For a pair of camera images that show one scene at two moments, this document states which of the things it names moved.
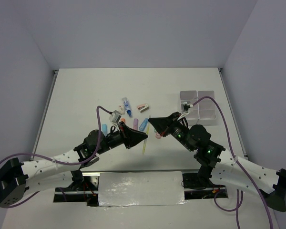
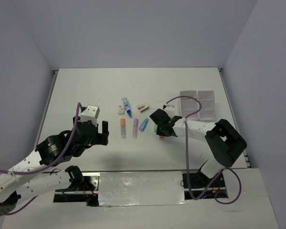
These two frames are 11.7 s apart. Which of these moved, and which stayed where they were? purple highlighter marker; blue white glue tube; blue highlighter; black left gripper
Moved: black left gripper
Stayed: blue white glue tube; blue highlighter; purple highlighter marker
